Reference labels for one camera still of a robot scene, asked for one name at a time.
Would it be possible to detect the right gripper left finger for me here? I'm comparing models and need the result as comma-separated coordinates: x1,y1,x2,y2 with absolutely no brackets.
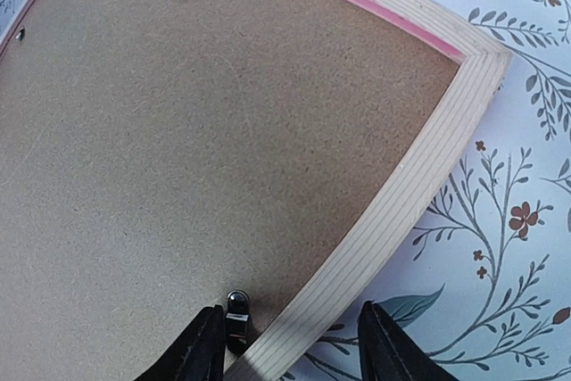
136,305,226,381

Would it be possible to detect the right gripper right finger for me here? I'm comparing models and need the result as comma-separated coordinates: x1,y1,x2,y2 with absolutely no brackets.
358,301,456,381

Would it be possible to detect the pink wooden picture frame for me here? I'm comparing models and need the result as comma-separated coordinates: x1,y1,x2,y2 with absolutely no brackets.
0,0,513,381

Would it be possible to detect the floral table mat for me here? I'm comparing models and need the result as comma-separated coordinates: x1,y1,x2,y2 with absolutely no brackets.
1,0,570,380

